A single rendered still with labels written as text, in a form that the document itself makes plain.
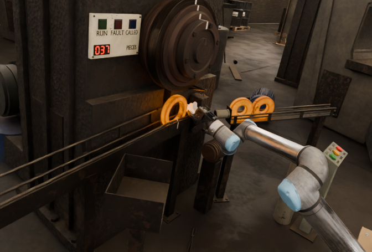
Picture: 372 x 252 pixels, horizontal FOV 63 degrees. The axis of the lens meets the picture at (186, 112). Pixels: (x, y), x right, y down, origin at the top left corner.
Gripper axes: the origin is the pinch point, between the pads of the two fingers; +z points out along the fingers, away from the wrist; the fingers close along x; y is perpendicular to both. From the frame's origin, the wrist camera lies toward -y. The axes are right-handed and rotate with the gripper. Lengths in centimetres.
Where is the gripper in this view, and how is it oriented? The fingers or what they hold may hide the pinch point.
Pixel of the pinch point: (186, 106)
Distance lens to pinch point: 176.9
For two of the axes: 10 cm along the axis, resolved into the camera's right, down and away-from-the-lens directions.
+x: -6.3, 2.2, -7.5
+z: -6.8, -6.2, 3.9
